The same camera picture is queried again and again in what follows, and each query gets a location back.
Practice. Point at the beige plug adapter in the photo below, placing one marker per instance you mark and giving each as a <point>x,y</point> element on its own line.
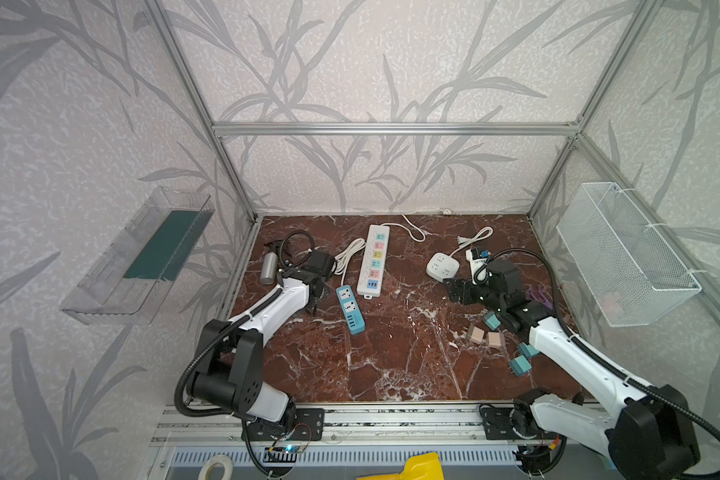
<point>476,335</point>
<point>495,340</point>

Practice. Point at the long white power strip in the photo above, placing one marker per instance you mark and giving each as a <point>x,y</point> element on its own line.
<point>373,262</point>

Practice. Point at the clear plastic wall tray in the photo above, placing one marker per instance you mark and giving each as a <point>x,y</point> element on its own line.
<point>131,280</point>

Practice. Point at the yellow plastic object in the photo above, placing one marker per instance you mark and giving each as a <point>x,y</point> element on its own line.
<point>420,467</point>

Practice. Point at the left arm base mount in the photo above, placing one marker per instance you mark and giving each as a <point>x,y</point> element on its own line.
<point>299,424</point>

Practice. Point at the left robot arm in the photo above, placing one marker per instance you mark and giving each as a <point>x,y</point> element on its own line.
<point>226,375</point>

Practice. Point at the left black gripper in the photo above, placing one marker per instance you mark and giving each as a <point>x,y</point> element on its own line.
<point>311,271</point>

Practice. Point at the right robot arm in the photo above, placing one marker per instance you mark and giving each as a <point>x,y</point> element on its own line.
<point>647,432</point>

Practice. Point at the white tape roll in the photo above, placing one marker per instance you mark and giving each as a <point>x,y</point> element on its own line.
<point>220,467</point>

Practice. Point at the square white power socket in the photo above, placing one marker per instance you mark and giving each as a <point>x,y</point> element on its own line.
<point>442,266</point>

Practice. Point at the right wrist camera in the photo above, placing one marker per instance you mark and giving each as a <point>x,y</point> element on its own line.
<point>477,256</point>

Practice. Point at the white wire basket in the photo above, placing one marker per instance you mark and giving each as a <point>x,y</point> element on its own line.
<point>633,273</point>

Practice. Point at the silver spray bottle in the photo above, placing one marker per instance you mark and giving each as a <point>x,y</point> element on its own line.
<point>274,261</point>

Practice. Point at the teal plug adapter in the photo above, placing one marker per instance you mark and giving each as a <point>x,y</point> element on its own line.
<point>528,351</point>
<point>520,366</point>

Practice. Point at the purple pink toy fork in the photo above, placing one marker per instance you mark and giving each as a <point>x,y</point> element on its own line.
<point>540,294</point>

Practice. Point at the teal power strip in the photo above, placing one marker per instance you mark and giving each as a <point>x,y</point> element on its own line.
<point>351,311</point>

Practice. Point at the green plug adapter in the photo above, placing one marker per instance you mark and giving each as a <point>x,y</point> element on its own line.
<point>492,322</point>

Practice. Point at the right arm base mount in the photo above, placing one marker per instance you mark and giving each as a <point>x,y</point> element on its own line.
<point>497,423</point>

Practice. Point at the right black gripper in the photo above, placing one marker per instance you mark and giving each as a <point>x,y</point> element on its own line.
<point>465,289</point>

